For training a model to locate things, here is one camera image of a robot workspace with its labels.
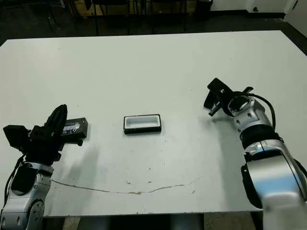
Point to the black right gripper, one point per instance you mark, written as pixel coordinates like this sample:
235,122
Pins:
224,100

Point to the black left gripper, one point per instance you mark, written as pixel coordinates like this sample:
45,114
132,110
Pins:
43,148

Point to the black box lid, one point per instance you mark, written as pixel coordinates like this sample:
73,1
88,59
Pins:
82,124

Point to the black box with white insert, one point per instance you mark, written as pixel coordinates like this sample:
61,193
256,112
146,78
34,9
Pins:
142,130

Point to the black trash bin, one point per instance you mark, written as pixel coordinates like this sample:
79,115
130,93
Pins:
204,8

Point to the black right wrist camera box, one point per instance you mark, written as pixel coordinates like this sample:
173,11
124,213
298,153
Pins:
216,85

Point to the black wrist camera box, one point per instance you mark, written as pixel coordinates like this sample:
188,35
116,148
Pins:
216,85
15,136

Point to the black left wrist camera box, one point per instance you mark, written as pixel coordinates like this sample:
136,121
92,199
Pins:
15,136

